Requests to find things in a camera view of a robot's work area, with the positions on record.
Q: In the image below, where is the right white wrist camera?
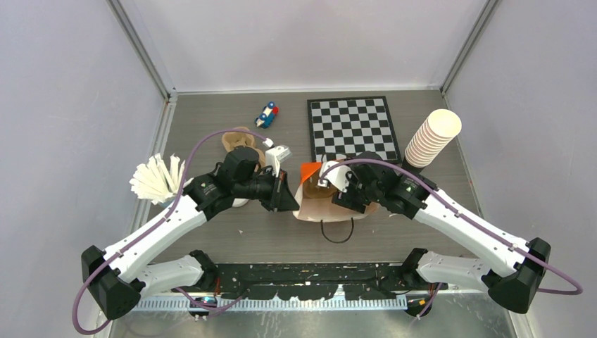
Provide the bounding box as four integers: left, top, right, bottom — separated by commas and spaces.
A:
318, 161, 351, 192

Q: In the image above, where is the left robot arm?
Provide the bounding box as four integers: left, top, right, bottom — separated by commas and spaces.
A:
82, 145, 299, 320

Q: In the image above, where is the orange paper bag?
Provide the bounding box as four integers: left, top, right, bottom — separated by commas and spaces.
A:
293, 162, 379, 244

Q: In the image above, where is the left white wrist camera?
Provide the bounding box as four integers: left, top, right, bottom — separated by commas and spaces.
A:
263, 138, 291, 177

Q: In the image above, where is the blue straw holder cup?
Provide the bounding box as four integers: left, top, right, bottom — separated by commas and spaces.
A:
158, 200, 173, 208

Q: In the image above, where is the black white checkerboard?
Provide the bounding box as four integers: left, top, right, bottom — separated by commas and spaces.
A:
307, 96, 403, 164

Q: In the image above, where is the brown pulp cup carrier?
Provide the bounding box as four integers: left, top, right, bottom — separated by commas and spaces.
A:
221, 127, 265, 167

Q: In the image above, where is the stack of white paper cups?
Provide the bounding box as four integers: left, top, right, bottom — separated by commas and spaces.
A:
402, 108, 462, 173

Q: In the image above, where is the blue white toy figure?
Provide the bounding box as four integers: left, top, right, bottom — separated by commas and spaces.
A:
255, 101, 279, 129

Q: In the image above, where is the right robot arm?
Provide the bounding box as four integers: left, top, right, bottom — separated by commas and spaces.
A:
320, 151, 551, 314

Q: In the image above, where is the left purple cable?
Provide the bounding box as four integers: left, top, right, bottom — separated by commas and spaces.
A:
71, 129, 276, 336

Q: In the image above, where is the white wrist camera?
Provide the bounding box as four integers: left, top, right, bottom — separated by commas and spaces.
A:
318, 161, 351, 192
263, 138, 291, 177

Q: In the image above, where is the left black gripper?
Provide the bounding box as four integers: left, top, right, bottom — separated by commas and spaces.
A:
234, 167, 300, 212

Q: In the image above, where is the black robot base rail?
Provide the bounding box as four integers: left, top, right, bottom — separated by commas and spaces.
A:
170, 262, 448, 302

